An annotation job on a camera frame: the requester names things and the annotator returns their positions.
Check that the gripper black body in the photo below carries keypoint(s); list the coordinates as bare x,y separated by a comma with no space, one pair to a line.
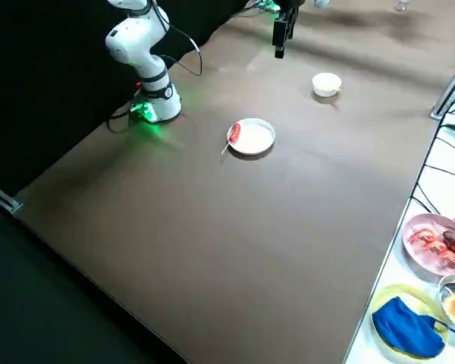
290,4

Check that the aluminium frame rail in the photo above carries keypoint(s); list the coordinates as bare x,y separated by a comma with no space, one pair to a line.
4,199

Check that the yellow oil brush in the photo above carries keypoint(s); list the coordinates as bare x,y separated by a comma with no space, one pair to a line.
335,89

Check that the white-capped glass oil pot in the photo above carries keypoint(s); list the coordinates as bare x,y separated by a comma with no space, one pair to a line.
401,4

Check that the red shrimp skewer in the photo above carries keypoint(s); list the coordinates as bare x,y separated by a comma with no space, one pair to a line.
426,240

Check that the yellow plate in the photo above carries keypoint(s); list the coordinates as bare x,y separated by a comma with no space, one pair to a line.
402,291

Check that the white round plate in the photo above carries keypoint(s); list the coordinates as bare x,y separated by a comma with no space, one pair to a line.
256,140

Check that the aluminium frame post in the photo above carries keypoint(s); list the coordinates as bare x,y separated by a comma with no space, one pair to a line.
451,87

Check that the clear glass bowl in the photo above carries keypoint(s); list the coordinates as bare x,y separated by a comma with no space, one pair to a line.
444,288

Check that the pink plate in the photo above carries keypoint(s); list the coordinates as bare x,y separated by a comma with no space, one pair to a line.
424,256

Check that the blue cloth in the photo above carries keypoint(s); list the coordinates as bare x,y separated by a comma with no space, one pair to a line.
405,326

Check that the small white bowl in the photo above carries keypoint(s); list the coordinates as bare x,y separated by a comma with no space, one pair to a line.
326,82

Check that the red sausage on stick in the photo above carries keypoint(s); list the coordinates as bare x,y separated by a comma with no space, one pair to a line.
236,132

